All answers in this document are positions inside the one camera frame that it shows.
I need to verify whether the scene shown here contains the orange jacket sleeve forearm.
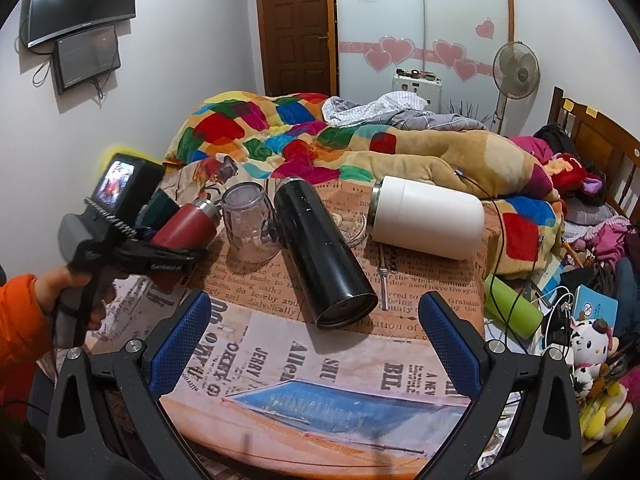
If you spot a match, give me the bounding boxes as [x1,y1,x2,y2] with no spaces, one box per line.
[0,274,51,420]

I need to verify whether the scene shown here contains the cow plush toy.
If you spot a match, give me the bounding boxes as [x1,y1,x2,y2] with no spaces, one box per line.
[570,313,620,399]

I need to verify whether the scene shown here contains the white cabinet with items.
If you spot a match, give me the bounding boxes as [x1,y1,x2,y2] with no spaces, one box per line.
[392,68,442,113]

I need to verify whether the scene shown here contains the clear plastic cup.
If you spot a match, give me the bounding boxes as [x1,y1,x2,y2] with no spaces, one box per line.
[221,182,280,264]

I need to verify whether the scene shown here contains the small black wall monitor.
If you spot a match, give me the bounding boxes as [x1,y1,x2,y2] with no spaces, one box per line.
[53,25,120,94]

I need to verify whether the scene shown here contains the blue book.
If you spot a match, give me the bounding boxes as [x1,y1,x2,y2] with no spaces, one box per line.
[573,285,618,328]

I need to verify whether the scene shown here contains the colourful patchwork quilt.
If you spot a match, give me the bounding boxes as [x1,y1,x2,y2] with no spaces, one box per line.
[165,91,564,276]

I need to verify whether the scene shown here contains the wall-mounted black television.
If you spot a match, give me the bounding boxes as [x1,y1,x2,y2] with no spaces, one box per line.
[23,0,136,48]

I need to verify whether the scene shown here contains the green bottle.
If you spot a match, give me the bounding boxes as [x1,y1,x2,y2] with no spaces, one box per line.
[485,274,544,339]

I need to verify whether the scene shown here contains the person's left hand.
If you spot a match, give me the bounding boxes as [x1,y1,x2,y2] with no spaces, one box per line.
[34,264,117,332]

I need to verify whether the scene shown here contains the red thermos flask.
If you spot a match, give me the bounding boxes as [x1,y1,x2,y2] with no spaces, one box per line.
[150,198,220,292]

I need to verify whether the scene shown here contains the white standing fan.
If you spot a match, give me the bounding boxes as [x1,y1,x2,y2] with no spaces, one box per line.
[491,41,540,134]

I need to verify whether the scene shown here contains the black thermos flask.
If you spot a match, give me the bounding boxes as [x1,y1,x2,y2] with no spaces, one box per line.
[273,178,378,330]

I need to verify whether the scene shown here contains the newspaper print tablecloth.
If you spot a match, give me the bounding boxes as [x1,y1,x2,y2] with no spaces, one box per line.
[84,169,507,478]

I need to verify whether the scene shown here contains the dark green cup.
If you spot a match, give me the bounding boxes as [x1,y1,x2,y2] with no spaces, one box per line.
[136,188,180,231]

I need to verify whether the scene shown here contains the glass dish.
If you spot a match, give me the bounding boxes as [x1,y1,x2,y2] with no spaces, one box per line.
[331,211,368,247]

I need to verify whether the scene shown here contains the white thermos flask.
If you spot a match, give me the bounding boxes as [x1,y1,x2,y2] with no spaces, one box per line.
[367,176,485,261]

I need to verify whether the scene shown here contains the grey white crumpled clothes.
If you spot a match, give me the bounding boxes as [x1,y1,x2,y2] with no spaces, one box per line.
[321,91,485,131]

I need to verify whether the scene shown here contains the brown wooden door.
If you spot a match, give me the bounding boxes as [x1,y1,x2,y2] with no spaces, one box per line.
[256,0,338,96]

